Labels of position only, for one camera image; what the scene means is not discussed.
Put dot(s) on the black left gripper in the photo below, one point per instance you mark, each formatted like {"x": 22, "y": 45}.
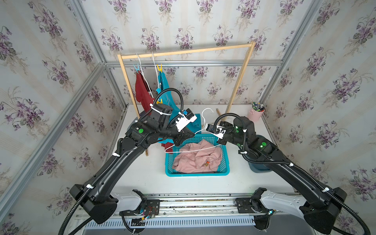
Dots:
{"x": 182, "y": 137}

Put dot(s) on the white wire hanger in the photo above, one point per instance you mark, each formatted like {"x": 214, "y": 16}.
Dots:
{"x": 205, "y": 125}

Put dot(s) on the pink t-shirt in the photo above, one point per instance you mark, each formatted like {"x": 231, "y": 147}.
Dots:
{"x": 201, "y": 161}

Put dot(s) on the teal t-shirt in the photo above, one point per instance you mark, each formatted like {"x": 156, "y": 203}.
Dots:
{"x": 169, "y": 101}

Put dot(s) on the yellow clothespin teal shirt top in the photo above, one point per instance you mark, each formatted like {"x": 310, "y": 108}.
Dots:
{"x": 159, "y": 68}

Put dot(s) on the white hanger of teal shirt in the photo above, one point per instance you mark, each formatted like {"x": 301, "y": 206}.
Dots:
{"x": 156, "y": 70}

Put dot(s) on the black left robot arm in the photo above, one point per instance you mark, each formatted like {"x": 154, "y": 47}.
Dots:
{"x": 94, "y": 196}

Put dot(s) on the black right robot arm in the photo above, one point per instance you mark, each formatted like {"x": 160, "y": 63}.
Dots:
{"x": 321, "y": 204}

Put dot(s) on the white hanger of red shirt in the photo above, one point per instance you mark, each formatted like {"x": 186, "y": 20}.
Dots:
{"x": 142, "y": 72}

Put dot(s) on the pink pen cup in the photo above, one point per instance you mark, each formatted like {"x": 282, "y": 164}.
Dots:
{"x": 256, "y": 112}

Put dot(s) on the dark teal plastic tub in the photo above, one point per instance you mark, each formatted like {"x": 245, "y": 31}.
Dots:
{"x": 259, "y": 168}

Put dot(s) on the dark red t-shirt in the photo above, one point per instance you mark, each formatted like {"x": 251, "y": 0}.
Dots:
{"x": 142, "y": 92}

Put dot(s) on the wooden clothes rack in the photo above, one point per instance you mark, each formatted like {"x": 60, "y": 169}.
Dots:
{"x": 205, "y": 75}

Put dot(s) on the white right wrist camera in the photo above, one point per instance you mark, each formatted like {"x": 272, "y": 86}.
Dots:
{"x": 215, "y": 130}

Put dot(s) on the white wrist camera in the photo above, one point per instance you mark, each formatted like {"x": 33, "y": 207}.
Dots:
{"x": 215, "y": 130}
{"x": 185, "y": 118}

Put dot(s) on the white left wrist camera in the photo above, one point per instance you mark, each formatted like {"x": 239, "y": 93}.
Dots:
{"x": 185, "y": 118}

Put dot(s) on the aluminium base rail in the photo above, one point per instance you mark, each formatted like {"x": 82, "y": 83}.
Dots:
{"x": 210, "y": 210}

